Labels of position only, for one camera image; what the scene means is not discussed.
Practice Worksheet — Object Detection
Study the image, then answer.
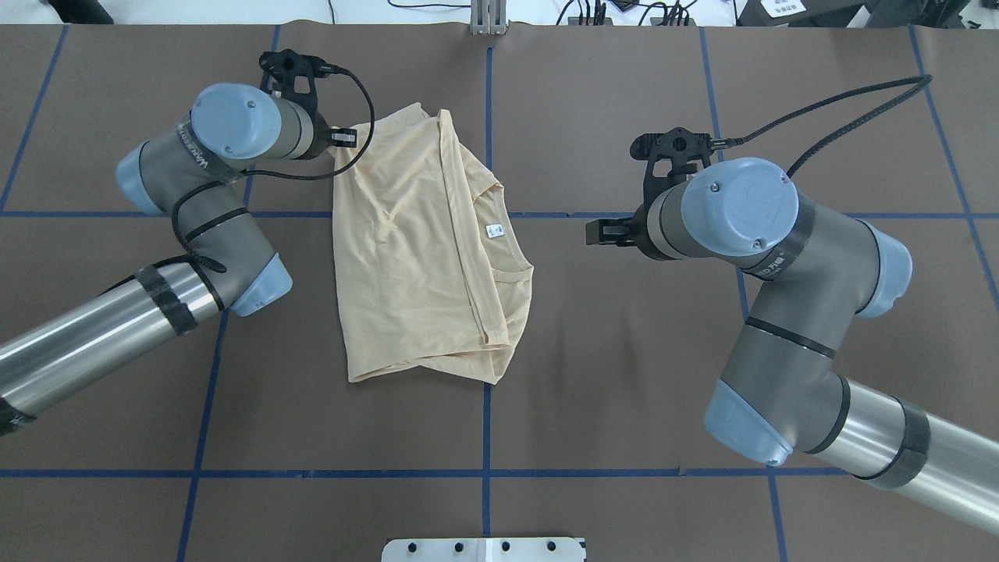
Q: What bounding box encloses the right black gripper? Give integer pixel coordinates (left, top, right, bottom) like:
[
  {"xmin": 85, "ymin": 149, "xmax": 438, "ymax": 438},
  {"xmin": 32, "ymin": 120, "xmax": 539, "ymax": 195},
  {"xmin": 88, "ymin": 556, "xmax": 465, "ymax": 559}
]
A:
[{"xmin": 585, "ymin": 217, "xmax": 652, "ymax": 248}]

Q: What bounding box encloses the cream long-sleeve printed shirt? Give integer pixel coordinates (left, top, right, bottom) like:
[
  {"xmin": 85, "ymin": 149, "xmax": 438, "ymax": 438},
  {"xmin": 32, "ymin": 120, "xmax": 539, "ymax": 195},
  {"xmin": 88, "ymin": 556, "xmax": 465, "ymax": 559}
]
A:
[{"xmin": 331, "ymin": 103, "xmax": 534, "ymax": 385}]

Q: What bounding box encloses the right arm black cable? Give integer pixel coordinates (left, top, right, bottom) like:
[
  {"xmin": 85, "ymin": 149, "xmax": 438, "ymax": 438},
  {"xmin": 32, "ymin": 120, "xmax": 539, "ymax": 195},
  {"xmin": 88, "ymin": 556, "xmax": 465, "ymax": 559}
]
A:
[{"xmin": 710, "ymin": 74, "xmax": 933, "ymax": 176}]

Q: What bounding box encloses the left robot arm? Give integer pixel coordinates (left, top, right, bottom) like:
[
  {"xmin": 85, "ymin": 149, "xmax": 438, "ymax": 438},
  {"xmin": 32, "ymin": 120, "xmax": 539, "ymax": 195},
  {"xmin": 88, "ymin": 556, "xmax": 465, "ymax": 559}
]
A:
[{"xmin": 2, "ymin": 79, "xmax": 359, "ymax": 435}]

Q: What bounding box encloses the aluminium frame post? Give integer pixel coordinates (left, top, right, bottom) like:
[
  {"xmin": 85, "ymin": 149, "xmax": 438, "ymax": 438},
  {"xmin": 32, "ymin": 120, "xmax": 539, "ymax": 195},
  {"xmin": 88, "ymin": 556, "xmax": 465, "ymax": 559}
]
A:
[{"xmin": 470, "ymin": 0, "xmax": 509, "ymax": 36}]

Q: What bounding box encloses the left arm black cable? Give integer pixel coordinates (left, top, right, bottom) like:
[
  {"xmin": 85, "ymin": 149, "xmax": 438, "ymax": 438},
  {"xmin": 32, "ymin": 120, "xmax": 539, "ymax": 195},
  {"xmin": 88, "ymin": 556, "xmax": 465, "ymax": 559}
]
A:
[{"xmin": 170, "ymin": 66, "xmax": 377, "ymax": 274}]

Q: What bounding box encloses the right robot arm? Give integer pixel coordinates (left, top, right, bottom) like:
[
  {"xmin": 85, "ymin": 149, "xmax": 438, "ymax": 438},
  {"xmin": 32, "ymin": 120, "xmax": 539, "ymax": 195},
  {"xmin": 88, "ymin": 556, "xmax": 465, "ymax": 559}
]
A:
[{"xmin": 585, "ymin": 158, "xmax": 998, "ymax": 534}]

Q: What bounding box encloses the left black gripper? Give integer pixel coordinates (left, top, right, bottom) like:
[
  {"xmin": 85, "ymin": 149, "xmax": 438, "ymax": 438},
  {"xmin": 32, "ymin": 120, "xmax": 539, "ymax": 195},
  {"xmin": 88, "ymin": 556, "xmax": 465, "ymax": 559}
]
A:
[{"xmin": 320, "ymin": 126, "xmax": 359, "ymax": 151}]

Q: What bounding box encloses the white camera post base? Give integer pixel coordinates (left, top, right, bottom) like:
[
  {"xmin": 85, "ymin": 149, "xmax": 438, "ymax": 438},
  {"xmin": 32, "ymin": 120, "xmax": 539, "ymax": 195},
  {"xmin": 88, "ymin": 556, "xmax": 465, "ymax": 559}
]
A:
[{"xmin": 381, "ymin": 536, "xmax": 588, "ymax": 561}]

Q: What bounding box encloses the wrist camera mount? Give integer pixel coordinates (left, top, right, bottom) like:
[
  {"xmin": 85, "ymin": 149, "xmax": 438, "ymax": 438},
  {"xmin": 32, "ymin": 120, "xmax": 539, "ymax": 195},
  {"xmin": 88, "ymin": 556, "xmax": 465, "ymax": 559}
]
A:
[
  {"xmin": 628, "ymin": 127, "xmax": 715, "ymax": 209},
  {"xmin": 259, "ymin": 48, "xmax": 349, "ymax": 113}
]

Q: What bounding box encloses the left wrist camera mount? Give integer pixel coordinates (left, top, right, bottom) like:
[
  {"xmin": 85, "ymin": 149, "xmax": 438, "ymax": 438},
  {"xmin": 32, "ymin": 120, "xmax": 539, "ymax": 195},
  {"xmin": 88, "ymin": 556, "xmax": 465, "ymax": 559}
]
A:
[{"xmin": 259, "ymin": 48, "xmax": 349, "ymax": 113}]

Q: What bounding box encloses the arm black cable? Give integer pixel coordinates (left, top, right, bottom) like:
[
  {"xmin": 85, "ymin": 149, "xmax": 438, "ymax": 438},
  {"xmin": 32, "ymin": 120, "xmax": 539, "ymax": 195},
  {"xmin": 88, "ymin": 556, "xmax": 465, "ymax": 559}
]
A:
[
  {"xmin": 710, "ymin": 74, "xmax": 933, "ymax": 176},
  {"xmin": 170, "ymin": 66, "xmax": 377, "ymax": 274}
]

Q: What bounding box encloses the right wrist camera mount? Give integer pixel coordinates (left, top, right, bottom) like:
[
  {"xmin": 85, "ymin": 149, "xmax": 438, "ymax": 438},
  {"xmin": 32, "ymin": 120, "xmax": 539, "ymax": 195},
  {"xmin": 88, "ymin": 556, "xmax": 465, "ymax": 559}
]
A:
[{"xmin": 628, "ymin": 127, "xmax": 715, "ymax": 209}]

